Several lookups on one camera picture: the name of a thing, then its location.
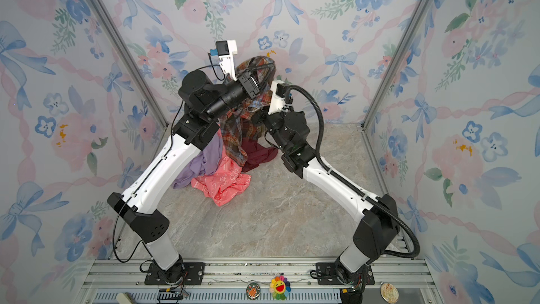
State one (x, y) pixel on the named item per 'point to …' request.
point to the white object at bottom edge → (122, 299)
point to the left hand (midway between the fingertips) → (272, 62)
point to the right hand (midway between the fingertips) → (253, 90)
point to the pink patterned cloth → (227, 184)
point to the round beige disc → (389, 293)
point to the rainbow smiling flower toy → (280, 287)
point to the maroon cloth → (256, 153)
